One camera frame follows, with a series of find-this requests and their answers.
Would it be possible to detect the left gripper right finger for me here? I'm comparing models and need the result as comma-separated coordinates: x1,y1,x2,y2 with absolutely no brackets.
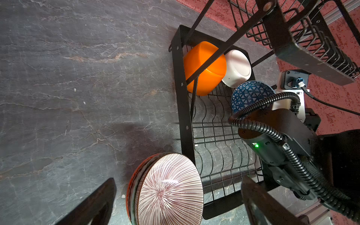
241,177,304,225

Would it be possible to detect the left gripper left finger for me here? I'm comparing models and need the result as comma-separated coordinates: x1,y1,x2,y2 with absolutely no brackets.
57,178,117,225

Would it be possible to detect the blue patterned bowl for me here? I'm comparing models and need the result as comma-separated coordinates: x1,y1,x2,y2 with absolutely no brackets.
231,81,275,114

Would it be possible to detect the orange bowl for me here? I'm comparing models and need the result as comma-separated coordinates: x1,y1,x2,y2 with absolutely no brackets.
184,41,227,96

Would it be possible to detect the white bowl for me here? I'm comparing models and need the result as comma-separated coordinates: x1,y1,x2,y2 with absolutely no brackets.
222,50,252,88

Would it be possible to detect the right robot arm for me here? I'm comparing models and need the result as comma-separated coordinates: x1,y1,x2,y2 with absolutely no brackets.
229,109,360,223

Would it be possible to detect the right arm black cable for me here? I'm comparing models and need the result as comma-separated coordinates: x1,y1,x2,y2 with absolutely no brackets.
228,91,360,223

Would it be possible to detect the black wire dish rack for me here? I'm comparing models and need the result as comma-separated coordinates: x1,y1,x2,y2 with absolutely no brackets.
169,1,360,219

